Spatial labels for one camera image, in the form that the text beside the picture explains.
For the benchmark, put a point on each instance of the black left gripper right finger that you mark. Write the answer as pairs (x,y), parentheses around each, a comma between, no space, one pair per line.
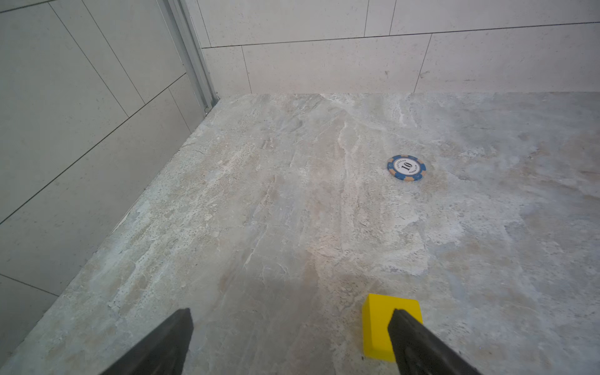
(418,351)

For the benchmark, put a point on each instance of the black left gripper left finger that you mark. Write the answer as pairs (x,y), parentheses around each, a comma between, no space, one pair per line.
(162,351)

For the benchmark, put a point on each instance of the yellow wooden cube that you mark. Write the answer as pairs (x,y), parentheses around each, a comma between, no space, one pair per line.
(376,315)

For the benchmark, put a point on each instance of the blue poker chip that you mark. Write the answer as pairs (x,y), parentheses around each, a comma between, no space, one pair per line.
(406,168)

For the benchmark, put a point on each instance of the aluminium corner post left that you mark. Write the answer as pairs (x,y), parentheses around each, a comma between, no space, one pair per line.
(178,17)

